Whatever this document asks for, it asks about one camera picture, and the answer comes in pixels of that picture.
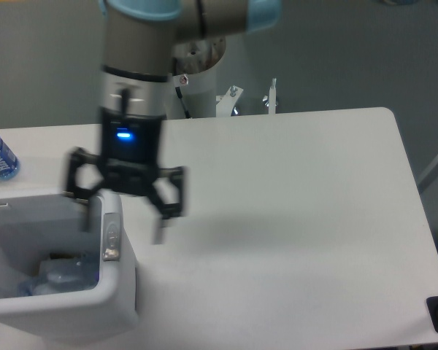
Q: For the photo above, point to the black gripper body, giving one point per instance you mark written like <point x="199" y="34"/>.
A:
<point x="128" y="158"/>

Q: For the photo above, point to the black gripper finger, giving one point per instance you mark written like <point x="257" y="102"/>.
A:
<point x="168" y="198"/>
<point x="83" y="182"/>

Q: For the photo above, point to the crushed clear plastic bottle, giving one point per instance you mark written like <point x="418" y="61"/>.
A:
<point x="62" y="275"/>

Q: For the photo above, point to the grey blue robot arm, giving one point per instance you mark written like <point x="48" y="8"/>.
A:
<point x="139" y="42"/>

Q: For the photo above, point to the white trash can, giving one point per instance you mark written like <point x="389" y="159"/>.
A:
<point x="39" y="224"/>

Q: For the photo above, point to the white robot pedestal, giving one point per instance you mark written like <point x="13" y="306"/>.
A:
<point x="194" y="78"/>

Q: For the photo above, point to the white metal bracket frame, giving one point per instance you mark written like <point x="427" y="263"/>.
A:
<point x="226" y="105"/>

